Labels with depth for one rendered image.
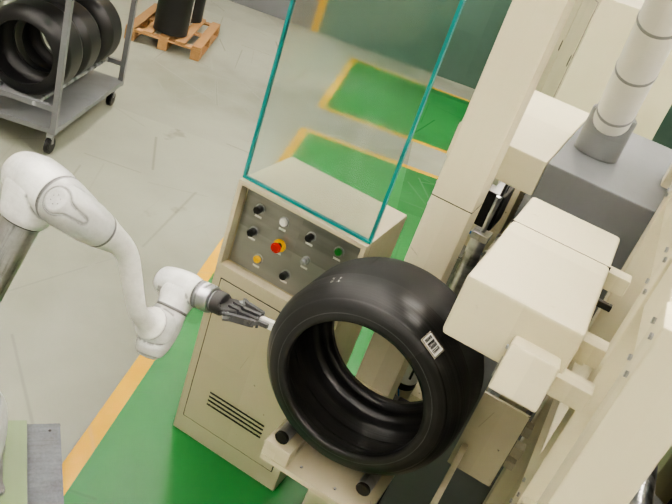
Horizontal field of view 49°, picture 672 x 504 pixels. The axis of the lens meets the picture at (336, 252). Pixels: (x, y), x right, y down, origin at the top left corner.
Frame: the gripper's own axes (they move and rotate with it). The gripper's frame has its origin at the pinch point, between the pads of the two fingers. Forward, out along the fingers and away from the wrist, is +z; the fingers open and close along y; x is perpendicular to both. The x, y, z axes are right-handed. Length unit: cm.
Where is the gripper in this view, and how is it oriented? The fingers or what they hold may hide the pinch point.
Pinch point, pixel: (270, 324)
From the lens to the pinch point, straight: 221.0
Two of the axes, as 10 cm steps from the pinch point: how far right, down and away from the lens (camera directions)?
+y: 4.4, -3.2, 8.4
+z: 8.8, 3.4, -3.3
